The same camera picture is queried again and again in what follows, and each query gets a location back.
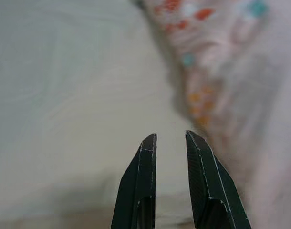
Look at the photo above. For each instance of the pink floral pillow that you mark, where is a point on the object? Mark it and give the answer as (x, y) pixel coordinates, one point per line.
(243, 83)

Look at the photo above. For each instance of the cream bed sheet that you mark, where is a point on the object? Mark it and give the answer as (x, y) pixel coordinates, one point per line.
(64, 95)

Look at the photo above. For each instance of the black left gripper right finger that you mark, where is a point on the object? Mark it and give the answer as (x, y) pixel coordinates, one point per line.
(212, 190)

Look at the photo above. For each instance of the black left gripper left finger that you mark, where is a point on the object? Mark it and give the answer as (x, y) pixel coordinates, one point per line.
(138, 190)

